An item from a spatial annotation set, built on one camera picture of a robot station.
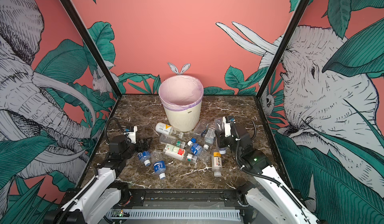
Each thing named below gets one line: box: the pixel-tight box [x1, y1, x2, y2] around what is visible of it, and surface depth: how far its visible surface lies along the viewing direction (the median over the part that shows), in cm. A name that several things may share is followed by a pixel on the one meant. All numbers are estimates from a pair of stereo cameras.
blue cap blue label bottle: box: [187, 138, 212, 163], surface depth 88 cm
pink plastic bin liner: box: [158, 75, 204, 111], surface depth 94 cm
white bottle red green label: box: [164, 144, 186, 160], surface depth 86 cm
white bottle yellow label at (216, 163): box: [211, 152, 222, 177], surface depth 83 cm
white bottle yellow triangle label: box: [155, 122, 184, 139], surface depth 97 cm
